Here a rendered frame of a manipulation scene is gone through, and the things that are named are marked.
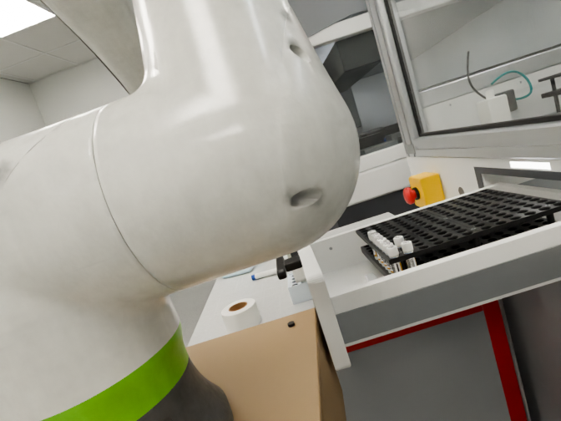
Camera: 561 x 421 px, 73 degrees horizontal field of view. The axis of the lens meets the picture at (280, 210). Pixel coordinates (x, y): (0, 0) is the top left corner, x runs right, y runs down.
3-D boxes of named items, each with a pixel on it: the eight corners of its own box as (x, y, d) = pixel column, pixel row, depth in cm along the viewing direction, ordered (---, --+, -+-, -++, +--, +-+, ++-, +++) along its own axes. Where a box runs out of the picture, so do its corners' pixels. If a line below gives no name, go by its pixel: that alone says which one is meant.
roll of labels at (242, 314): (249, 313, 79) (243, 296, 79) (268, 318, 74) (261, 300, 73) (221, 331, 75) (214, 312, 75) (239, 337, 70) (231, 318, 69)
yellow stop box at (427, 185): (425, 211, 83) (416, 180, 82) (412, 206, 90) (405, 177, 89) (447, 204, 83) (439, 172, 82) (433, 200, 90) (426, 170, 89)
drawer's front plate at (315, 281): (336, 374, 40) (305, 279, 39) (309, 282, 69) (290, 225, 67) (352, 369, 40) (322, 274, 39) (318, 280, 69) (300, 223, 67)
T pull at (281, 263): (279, 281, 50) (275, 271, 50) (278, 265, 57) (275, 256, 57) (305, 273, 50) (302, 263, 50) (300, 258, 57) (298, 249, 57)
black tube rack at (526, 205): (402, 309, 45) (388, 260, 44) (366, 266, 63) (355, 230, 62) (582, 253, 45) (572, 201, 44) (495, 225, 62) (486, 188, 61)
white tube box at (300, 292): (293, 305, 76) (287, 287, 76) (292, 289, 85) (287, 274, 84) (352, 286, 76) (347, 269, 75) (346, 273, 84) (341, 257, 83)
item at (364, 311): (346, 348, 42) (330, 298, 41) (317, 275, 67) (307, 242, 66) (701, 238, 41) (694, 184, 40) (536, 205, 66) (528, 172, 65)
